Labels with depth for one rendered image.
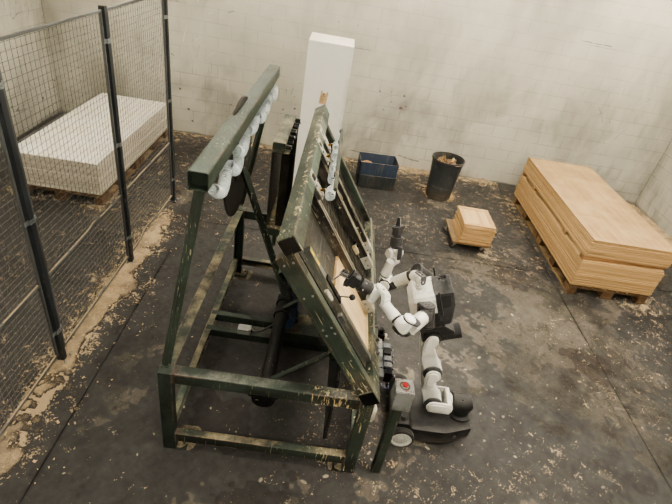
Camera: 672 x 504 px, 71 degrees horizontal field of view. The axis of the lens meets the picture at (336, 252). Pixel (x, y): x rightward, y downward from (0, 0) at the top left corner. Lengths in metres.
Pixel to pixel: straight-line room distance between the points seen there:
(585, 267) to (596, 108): 3.46
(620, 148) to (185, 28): 7.34
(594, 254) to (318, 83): 4.00
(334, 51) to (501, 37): 2.83
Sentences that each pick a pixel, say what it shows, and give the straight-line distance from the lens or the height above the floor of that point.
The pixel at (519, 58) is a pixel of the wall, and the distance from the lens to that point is 8.27.
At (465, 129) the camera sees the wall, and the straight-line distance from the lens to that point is 8.38.
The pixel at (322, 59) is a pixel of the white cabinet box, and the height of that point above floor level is 1.85.
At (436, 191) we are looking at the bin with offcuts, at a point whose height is 0.15.
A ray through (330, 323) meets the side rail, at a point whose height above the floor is 1.41.
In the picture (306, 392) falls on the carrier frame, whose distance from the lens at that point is 3.08.
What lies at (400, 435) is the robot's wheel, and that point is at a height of 0.13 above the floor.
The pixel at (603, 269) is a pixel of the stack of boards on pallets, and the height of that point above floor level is 0.42.
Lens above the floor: 3.17
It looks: 34 degrees down
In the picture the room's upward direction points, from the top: 11 degrees clockwise
